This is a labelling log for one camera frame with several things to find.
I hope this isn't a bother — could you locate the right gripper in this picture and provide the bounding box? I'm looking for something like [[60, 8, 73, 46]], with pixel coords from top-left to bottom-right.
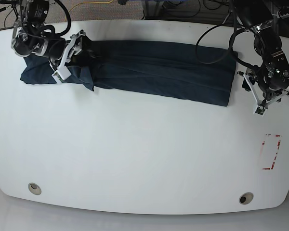
[[48, 30, 99, 72]]

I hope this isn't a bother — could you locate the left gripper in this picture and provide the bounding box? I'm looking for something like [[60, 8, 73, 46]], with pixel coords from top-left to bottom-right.
[[236, 68, 289, 108]]

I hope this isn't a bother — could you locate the dark navy t-shirt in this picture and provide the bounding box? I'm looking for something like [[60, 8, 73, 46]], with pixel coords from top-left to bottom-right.
[[19, 39, 239, 107]]

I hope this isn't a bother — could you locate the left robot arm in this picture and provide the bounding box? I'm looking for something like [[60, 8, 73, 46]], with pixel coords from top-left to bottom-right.
[[173, 0, 289, 115]]

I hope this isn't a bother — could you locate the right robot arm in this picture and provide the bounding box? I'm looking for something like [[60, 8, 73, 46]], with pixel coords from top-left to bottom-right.
[[11, 0, 96, 72]]

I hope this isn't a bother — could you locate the red tape rectangle marking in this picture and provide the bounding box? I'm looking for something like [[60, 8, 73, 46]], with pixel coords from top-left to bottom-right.
[[259, 134, 282, 170]]

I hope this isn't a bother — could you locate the right table grommet hole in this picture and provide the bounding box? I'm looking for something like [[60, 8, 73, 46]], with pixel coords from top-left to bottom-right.
[[239, 192, 254, 205]]

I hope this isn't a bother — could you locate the table grommet hole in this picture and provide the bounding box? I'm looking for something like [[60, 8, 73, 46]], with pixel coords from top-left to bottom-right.
[[28, 183, 41, 195], [239, 192, 254, 205]]

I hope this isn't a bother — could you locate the left table grommet hole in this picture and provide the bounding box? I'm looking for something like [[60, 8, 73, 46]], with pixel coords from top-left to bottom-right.
[[28, 183, 41, 195]]

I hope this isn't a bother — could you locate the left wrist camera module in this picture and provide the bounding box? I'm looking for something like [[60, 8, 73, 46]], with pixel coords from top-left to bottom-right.
[[253, 105, 267, 117]]

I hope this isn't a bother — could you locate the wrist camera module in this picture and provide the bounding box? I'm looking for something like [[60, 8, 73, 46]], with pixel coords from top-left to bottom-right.
[[253, 105, 267, 117], [52, 66, 71, 84]]

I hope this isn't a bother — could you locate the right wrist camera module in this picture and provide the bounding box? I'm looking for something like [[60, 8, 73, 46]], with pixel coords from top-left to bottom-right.
[[52, 66, 71, 84]]

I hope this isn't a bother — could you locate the yellow cable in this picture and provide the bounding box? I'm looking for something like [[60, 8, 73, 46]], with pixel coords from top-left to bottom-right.
[[68, 0, 114, 17]]

